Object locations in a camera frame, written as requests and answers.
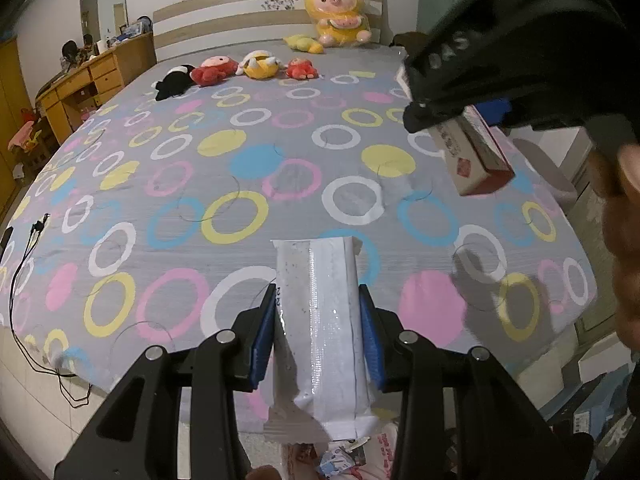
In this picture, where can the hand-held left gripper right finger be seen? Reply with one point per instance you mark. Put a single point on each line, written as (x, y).
(371, 345)

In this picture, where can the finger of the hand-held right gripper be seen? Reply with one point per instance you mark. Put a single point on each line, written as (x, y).
(450, 70)
(500, 111)

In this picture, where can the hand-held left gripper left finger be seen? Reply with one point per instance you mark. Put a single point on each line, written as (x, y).
(265, 340)

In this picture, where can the long red and white box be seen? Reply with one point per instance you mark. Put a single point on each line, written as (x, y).
(475, 160)

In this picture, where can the long white wrapper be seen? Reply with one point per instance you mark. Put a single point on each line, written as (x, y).
(320, 320)

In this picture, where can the white and red plastic bag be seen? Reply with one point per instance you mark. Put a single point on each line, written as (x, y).
(385, 455)

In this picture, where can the white and blue carton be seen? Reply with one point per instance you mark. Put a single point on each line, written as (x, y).
(340, 460)

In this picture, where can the person's right hand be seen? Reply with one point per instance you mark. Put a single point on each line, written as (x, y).
(625, 240)

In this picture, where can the brown plush toy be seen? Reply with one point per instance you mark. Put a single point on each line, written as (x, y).
(407, 42)

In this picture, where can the large yellow pig plush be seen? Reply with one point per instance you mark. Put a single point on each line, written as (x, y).
(337, 15)

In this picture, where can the small yellow plush toy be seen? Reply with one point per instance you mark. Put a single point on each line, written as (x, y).
(304, 44)

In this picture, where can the small red plush toy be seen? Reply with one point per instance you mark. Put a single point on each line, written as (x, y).
(301, 69)

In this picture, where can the yellow striped plush toy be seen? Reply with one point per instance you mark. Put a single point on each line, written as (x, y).
(260, 66)

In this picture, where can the blue cardboard box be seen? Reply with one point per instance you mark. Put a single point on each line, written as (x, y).
(590, 410)

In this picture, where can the striped wooden headboard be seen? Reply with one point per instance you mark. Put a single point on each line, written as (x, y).
(225, 15)

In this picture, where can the red crab plush toy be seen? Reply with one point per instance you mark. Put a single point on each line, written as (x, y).
(212, 72)

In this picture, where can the black and white plush toy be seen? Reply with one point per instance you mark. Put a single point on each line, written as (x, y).
(172, 82)

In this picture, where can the wooden desk with drawers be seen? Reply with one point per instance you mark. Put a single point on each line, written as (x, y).
(95, 80)

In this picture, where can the pink clothes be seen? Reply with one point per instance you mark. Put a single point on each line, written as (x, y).
(25, 135)

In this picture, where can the pile of desk clutter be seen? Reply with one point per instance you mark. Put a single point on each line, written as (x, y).
(125, 35)

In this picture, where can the wooden wardrobe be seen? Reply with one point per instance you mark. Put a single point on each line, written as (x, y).
(12, 110)

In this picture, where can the dark round object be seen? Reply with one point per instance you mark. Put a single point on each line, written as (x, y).
(70, 51)

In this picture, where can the wall mirror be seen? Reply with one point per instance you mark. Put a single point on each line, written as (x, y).
(102, 7)

